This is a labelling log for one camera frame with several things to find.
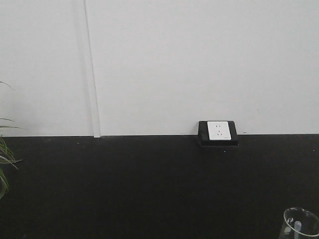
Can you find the clear plastic pipette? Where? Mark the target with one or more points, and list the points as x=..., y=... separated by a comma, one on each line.
x=297, y=229

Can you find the clear glass beaker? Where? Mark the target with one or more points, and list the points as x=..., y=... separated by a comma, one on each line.
x=310, y=224

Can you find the green plant leaves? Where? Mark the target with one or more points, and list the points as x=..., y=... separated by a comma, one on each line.
x=6, y=155

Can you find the black socket mount box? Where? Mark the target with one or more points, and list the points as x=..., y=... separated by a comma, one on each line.
x=204, y=141

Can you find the white wall power socket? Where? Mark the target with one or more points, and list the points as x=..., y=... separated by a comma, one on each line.
x=218, y=130

